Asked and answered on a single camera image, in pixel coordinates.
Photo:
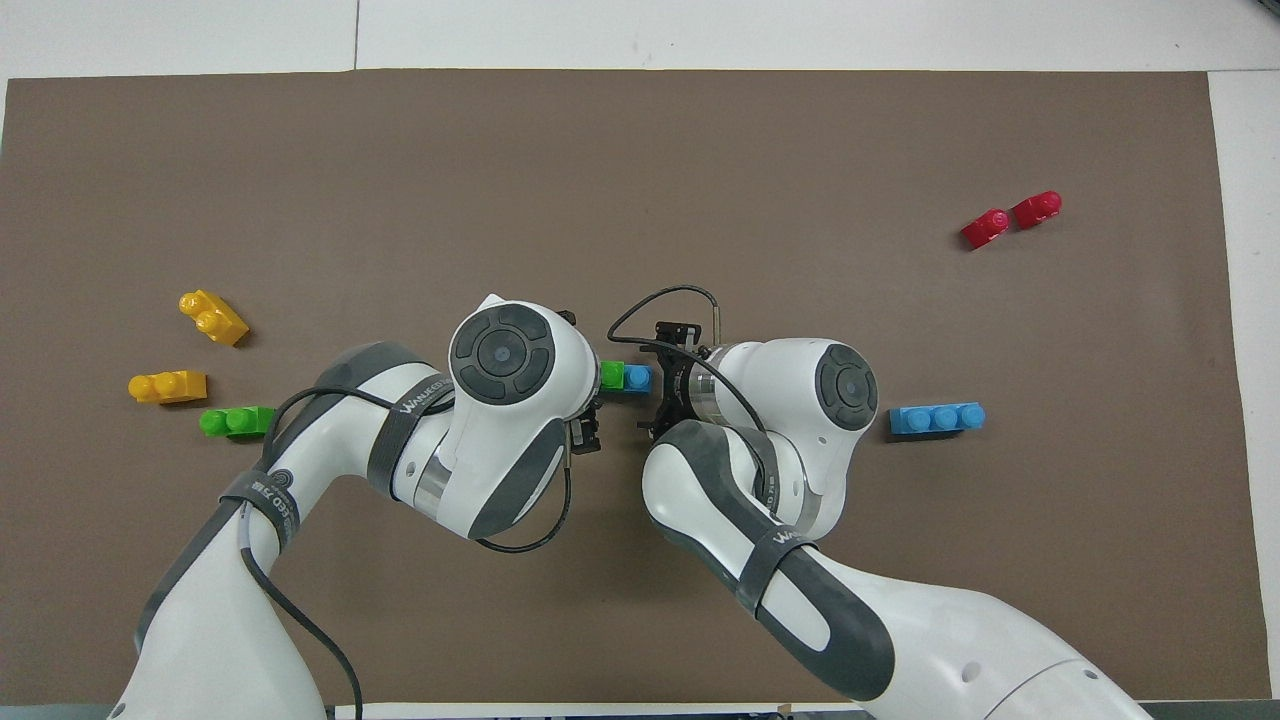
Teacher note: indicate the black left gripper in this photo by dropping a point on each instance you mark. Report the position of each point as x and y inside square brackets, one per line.
[583, 435]

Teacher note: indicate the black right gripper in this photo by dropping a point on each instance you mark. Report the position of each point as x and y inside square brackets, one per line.
[685, 385]

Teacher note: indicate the blue three-stud block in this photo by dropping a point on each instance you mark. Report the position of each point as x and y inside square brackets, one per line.
[937, 419]
[638, 379]

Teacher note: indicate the green two-stud block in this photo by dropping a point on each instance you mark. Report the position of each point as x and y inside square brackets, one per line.
[612, 376]
[238, 422]

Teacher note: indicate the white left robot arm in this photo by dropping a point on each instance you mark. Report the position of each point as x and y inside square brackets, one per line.
[470, 420]

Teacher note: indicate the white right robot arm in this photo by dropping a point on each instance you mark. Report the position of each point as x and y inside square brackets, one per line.
[800, 440]

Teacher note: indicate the red one-stud block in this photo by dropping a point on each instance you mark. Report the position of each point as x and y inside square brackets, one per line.
[1037, 209]
[985, 229]

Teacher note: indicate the yellow two-stud block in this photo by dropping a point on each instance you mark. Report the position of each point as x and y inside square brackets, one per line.
[214, 318]
[168, 387]

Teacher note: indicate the brown table mat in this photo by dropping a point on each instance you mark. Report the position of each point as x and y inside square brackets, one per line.
[640, 180]

